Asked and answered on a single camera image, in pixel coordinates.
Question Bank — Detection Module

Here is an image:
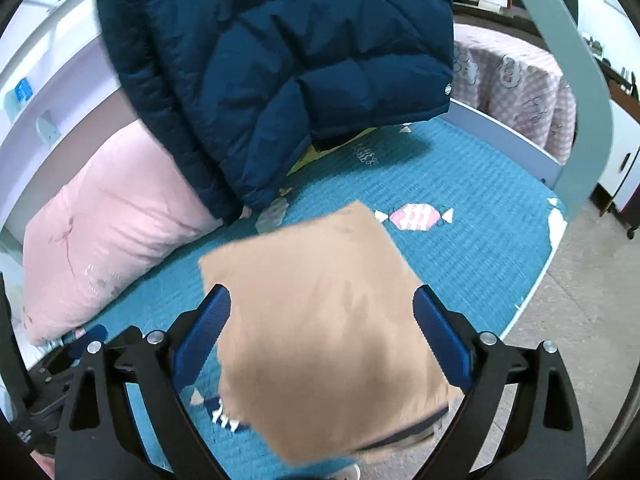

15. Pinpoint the pink quilt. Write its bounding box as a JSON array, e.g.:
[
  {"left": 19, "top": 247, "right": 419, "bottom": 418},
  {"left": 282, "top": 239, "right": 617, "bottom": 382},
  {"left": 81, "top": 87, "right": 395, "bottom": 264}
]
[{"left": 22, "top": 120, "right": 226, "bottom": 346}]

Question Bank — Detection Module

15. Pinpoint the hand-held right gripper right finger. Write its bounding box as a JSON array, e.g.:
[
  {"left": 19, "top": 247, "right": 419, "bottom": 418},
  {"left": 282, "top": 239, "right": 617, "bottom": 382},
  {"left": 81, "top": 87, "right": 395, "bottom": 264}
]
[{"left": 412, "top": 284, "right": 587, "bottom": 480}]

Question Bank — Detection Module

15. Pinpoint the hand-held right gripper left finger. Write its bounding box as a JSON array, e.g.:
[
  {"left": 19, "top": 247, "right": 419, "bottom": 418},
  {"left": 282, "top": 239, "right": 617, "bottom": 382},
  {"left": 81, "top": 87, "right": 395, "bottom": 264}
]
[{"left": 54, "top": 284, "right": 233, "bottom": 480}]

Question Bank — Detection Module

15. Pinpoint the teal quilted bed mat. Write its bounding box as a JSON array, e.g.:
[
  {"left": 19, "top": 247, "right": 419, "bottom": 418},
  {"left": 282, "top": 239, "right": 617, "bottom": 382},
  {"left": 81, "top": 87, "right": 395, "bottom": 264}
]
[{"left": 65, "top": 117, "right": 568, "bottom": 480}]

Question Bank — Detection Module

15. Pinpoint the lilac wall shelf unit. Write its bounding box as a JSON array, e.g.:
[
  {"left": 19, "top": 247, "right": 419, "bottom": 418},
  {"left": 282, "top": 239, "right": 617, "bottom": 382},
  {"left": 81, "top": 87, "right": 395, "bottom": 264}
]
[{"left": 0, "top": 0, "right": 146, "bottom": 231}]

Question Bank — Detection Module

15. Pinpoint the pale green bed frame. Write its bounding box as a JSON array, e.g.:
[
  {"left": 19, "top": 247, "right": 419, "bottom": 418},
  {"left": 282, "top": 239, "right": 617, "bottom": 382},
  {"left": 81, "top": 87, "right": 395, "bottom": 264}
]
[{"left": 500, "top": 0, "right": 616, "bottom": 221}]

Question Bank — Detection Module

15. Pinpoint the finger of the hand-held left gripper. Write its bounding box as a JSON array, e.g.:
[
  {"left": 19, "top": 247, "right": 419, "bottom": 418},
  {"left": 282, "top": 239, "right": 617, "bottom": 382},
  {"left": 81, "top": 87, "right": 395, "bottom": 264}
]
[
  {"left": 32, "top": 352, "right": 83, "bottom": 401},
  {"left": 65, "top": 324, "right": 110, "bottom": 361}
]

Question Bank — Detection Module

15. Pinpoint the black monitor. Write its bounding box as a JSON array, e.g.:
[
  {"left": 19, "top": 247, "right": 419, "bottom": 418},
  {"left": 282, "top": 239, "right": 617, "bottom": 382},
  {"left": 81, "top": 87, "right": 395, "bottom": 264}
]
[{"left": 552, "top": 0, "right": 581, "bottom": 28}]

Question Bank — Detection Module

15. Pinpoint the yellow-green pillow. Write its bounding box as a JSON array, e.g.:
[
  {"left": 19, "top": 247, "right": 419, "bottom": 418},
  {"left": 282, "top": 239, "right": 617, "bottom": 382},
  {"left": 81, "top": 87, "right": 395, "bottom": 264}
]
[{"left": 285, "top": 127, "right": 376, "bottom": 176}]

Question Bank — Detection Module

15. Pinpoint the white cabinet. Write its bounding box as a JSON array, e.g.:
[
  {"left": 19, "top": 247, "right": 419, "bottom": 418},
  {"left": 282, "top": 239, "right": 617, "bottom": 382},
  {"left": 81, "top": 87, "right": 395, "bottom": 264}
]
[{"left": 592, "top": 145, "right": 640, "bottom": 221}]

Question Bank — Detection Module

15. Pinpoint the tan jacket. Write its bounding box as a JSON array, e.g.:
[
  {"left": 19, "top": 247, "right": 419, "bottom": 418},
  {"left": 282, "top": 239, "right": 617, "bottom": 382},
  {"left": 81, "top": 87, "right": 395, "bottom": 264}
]
[{"left": 199, "top": 200, "right": 466, "bottom": 468}]

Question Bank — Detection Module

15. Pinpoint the navy and yellow puffer jacket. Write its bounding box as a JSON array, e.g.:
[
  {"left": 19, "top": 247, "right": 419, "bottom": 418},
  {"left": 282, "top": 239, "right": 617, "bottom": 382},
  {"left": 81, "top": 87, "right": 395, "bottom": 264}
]
[{"left": 95, "top": 0, "right": 455, "bottom": 226}]

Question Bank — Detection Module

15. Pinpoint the pink checked tablecloth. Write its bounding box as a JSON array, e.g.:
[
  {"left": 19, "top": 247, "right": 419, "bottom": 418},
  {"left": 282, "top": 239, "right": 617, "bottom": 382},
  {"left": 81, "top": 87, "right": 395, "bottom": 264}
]
[{"left": 452, "top": 22, "right": 576, "bottom": 163}]

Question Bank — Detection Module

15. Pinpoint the small blue box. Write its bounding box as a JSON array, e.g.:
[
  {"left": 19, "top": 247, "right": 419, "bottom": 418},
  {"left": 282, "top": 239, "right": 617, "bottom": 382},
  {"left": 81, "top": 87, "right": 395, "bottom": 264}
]
[{"left": 12, "top": 77, "right": 36, "bottom": 103}]

